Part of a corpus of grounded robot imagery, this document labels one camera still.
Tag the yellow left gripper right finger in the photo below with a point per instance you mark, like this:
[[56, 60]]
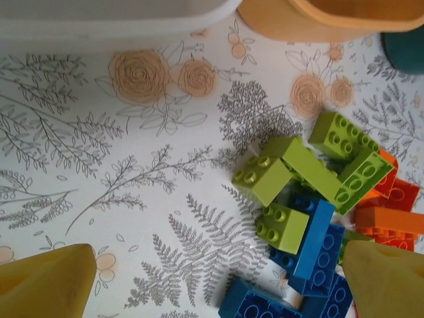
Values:
[[387, 285]]

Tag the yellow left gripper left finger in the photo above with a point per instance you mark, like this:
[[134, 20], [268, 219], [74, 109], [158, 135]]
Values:
[[43, 285]]

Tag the orange lego brick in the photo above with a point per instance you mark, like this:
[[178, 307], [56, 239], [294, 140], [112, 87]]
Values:
[[404, 195], [387, 218], [397, 242], [384, 187]]

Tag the long green lego brick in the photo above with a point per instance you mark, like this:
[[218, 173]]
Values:
[[361, 182], [311, 169], [331, 129]]

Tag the floral print tablecloth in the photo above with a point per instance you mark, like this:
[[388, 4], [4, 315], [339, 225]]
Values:
[[132, 132]]

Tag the teal plastic container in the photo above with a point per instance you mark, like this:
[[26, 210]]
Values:
[[407, 49]]

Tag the white plastic container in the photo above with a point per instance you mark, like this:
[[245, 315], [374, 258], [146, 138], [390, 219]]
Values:
[[99, 23]]

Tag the peach orange plastic container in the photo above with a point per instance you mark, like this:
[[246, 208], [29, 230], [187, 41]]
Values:
[[298, 23]]

